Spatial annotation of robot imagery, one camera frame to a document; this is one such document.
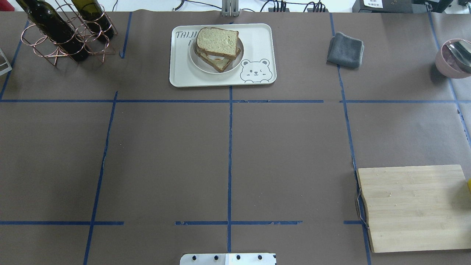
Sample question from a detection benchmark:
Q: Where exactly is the white round plate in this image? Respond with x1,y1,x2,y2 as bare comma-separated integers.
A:
189,39,244,74

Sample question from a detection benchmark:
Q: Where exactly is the fried egg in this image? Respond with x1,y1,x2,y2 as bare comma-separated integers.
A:
207,54,226,61

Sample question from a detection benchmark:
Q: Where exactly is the metal spoon in bowl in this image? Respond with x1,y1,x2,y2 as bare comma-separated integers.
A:
446,40,471,73

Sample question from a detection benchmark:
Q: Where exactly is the dark wine bottle upper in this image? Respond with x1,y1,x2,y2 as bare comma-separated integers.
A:
16,0,89,61

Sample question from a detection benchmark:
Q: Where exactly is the folded grey cloth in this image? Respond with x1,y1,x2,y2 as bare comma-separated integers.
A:
327,32,364,68

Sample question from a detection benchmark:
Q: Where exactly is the dark wine bottle lower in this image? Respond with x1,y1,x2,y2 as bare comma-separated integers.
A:
72,0,114,42

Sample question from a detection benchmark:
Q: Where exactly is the copper wire bottle rack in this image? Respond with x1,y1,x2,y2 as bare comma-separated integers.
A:
17,0,117,66

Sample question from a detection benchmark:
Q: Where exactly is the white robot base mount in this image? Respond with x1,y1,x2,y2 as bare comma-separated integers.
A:
180,253,277,265

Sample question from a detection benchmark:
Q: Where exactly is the bread slice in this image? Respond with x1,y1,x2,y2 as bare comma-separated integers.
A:
196,27,239,59
195,47,234,73

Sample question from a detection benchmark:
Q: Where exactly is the dark wine bottle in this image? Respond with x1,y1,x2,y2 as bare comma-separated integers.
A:
72,0,114,42
16,0,89,61

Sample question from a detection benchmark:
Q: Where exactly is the wooden cutting board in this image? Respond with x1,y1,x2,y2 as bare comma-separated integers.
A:
357,165,471,253

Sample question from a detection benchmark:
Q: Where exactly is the pink bowl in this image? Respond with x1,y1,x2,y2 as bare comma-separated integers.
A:
435,39,470,79

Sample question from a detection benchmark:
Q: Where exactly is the cream bear serving tray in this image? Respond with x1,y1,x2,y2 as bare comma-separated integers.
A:
169,23,277,88

